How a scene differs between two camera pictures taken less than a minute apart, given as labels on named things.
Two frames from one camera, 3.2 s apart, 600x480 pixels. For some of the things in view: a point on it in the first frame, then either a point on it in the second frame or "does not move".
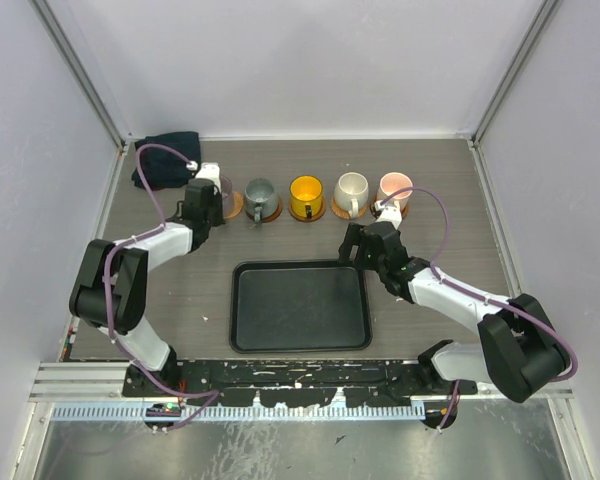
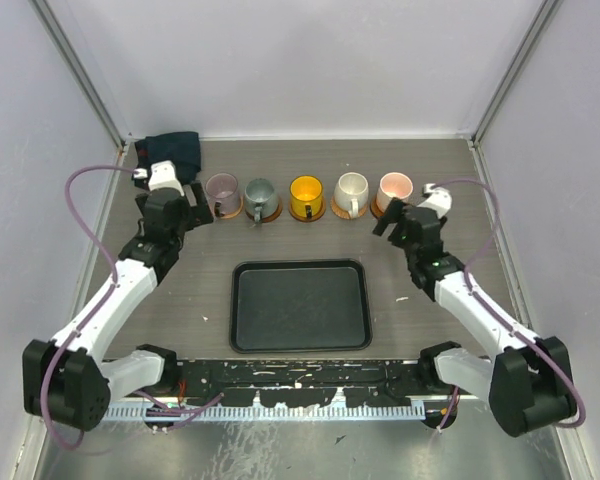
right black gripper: [355, 236] to [392, 214]
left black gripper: [217, 219] to [196, 214]
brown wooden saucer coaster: [269, 217] does not move
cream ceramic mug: [351, 192] does not move
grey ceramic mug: [260, 199] does not move
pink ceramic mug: [392, 182] does not move
